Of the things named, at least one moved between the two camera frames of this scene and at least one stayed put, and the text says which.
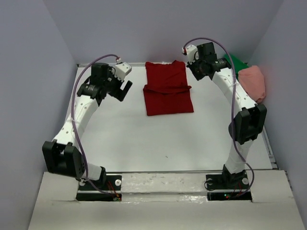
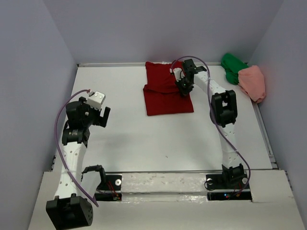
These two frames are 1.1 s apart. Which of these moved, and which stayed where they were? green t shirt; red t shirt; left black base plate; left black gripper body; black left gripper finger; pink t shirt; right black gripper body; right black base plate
Moved: right black gripper body; left black gripper body; black left gripper finger
Stayed: red t shirt; left black base plate; pink t shirt; green t shirt; right black base plate
